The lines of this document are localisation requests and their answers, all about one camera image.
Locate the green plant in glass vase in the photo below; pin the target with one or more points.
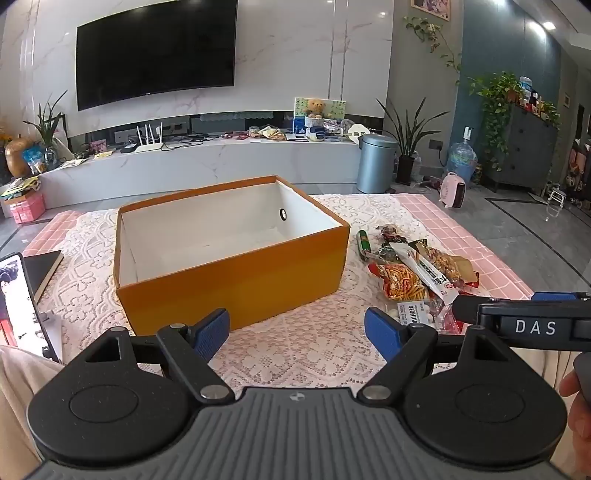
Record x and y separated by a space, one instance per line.
48 124

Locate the pink checked table mat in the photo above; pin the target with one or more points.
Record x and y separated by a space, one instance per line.
443 221

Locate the white round device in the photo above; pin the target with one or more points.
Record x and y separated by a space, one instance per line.
358 131

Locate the smartphone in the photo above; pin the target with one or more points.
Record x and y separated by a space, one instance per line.
14 300

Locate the orange cardboard box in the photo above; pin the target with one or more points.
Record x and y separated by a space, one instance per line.
231 286

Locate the white marble television console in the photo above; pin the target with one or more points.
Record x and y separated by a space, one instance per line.
207 166

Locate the orange spicy strips packet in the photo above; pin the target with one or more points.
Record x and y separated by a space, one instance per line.
399 282

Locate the brown teddy bear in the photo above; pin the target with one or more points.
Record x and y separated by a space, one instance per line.
316 108

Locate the blue tissue box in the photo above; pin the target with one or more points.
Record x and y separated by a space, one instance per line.
300 127

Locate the framed wall picture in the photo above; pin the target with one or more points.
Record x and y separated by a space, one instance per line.
431 7

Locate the white labelled candy ball packet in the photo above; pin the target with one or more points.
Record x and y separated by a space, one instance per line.
418 314

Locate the grey drawer cabinet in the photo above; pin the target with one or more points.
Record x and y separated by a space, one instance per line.
526 147

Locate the person's beige clothing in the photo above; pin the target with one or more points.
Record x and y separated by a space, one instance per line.
14 406

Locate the white router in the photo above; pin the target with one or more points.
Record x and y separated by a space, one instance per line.
150 146

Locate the green vegetable snack packet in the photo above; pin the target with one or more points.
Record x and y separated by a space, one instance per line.
383 253

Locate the yellow snack packets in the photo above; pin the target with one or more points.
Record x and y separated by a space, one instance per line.
272 133

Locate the person's right hand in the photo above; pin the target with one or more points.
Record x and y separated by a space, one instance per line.
579 424

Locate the pink storage box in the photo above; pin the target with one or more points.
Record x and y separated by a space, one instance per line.
27 210

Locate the long-leaf plant in black pot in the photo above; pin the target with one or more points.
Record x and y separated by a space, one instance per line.
406 170

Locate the black wall television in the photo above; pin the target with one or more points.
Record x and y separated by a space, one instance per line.
157 50

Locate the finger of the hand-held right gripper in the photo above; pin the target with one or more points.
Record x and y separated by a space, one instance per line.
464 309
554 296

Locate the grey pedal trash can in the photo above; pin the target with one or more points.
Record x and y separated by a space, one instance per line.
376 166

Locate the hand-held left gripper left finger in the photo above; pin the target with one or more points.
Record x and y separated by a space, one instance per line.
212 330

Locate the small red snack packet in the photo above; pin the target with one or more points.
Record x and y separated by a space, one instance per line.
390 232

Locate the stack of papers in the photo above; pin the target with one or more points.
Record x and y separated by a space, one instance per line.
21 187

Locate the pink space heater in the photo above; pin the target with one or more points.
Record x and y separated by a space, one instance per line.
452 191

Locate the white step stool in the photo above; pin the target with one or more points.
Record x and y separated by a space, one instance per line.
558 194

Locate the blue snack bag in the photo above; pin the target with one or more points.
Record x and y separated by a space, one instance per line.
32 159

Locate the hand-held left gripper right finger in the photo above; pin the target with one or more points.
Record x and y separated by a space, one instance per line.
381 330

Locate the black notebook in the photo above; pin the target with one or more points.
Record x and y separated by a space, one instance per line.
41 270

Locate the clear bag of brown snacks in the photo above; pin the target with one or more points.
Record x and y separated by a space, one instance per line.
445 264

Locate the pink picture card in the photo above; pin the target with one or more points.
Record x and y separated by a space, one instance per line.
98 146

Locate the blue water jug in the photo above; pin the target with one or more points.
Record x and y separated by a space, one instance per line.
461 161

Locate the phone stand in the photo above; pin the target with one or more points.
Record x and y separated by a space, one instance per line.
51 339

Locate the golden vase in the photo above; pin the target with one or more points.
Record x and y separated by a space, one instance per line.
16 157

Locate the green sausage stick packet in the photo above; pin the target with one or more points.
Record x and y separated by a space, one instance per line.
364 242

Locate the hanging vine plant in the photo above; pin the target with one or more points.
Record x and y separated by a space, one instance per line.
427 30

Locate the group of small bottles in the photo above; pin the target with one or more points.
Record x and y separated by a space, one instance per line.
526 87

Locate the green pothos plant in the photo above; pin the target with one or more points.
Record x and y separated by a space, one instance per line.
498 92

